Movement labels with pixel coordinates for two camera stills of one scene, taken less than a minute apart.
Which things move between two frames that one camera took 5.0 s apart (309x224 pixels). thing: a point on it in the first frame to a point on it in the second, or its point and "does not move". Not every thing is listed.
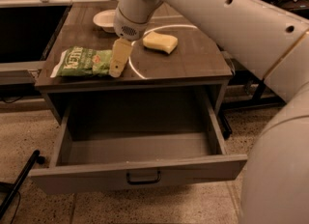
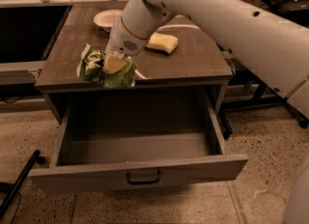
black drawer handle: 146,182 does not move
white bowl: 105,18 does not move
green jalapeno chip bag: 82,61 to 90,69
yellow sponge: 159,42 does not move
